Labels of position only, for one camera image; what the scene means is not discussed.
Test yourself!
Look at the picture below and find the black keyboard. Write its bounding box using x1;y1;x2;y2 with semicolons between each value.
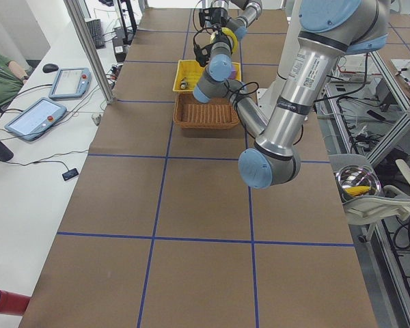
85;18;105;49

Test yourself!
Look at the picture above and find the small black usb device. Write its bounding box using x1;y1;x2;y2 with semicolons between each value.
62;168;79;181

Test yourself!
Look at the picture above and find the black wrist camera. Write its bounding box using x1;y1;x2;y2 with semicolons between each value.
198;8;213;28
193;28;213;68

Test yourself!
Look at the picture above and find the purple foam cube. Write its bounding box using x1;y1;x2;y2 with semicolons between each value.
228;66;237;79

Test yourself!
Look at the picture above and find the teach pendant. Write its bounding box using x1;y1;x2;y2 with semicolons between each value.
5;98;66;141
49;68;92;100

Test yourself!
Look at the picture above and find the aluminium frame post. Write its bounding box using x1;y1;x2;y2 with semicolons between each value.
64;0;114;105

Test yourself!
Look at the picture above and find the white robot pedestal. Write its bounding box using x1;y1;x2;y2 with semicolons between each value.
258;0;302;121

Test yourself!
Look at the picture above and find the yellow clear tape roll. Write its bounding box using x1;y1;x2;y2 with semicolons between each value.
210;27;238;53

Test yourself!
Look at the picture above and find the person in green shirt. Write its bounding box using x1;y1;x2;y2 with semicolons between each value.
0;54;29;112

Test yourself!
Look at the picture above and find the teach pendant near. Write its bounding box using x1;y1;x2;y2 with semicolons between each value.
5;98;66;141

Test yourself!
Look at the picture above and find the teach pendant far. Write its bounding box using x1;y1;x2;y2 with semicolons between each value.
49;68;92;100

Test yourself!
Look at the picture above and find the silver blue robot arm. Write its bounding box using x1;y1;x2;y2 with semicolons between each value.
209;0;263;41
193;1;391;189

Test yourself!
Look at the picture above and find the yellow woven basket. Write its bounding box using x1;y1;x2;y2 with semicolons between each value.
173;56;241;94

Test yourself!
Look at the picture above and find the brown wicker basket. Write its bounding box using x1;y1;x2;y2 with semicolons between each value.
174;93;239;129

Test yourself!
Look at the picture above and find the steel bowl with corn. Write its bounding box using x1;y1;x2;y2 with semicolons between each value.
335;165;382;202

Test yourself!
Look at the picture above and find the red cylinder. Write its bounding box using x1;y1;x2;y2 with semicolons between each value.
0;290;31;316

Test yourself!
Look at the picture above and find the black computer mouse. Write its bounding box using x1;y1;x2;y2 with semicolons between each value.
42;63;59;74

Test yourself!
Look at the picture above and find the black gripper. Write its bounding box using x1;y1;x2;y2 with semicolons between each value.
213;29;230;45
210;8;228;26

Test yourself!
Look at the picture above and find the panda figurine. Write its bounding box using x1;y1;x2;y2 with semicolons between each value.
180;79;188;90

